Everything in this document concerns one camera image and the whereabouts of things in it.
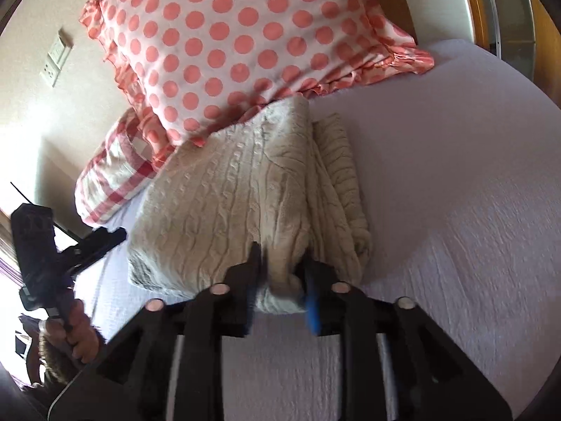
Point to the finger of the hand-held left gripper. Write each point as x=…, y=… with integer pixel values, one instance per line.
x=103, y=239

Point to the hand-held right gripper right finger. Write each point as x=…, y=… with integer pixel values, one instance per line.
x=314, y=302

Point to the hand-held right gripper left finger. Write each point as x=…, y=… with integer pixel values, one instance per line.
x=253, y=290

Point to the person's left hand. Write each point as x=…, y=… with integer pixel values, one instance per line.
x=81, y=333

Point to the red checked pillow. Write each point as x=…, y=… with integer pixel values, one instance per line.
x=116, y=166

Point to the light purple bed sheet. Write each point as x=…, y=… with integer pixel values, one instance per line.
x=438, y=210

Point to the pink polka dot pillow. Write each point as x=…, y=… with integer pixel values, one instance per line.
x=245, y=39

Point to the wooden bed headboard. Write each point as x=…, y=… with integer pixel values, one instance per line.
x=475, y=4

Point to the white wall socket plate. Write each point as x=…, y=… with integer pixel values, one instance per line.
x=50, y=73

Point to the white wall switch plate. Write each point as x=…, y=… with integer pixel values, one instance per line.
x=58, y=48

